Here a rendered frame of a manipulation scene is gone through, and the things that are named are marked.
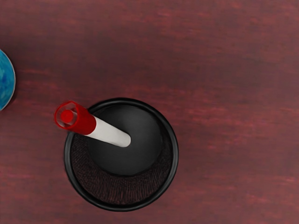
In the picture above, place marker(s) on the black mesh pen holder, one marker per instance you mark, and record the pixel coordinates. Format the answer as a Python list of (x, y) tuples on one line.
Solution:
[(130, 186)]

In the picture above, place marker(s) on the blue round bowl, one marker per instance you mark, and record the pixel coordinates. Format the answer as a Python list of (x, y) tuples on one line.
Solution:
[(5, 79)]

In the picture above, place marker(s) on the white marker with red cap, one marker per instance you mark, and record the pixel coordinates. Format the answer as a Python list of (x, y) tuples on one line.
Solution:
[(105, 130)]

